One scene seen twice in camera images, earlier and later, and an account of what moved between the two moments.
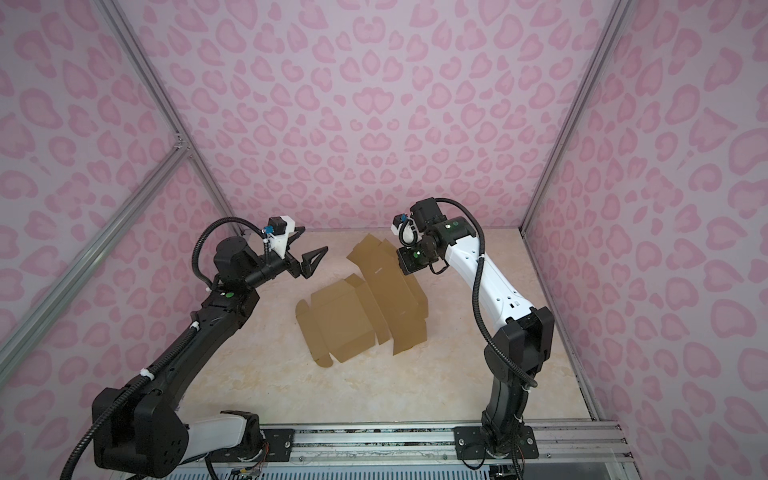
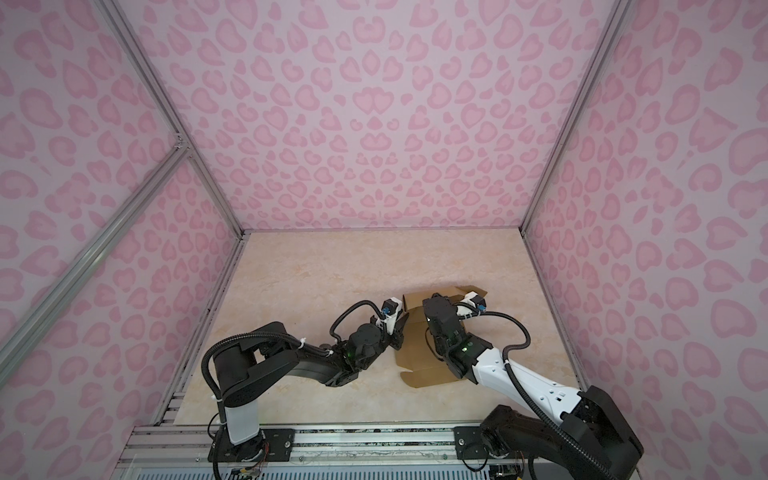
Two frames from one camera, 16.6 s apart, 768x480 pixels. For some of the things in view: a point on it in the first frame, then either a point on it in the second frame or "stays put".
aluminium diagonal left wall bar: [35, 323] stays put
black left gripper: [305, 268] -> [399, 331]
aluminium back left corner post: [163, 98] stays put
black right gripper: [405, 261] -> [427, 302]
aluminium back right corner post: [614, 22] stays put
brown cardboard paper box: [344, 319] -> [427, 368]
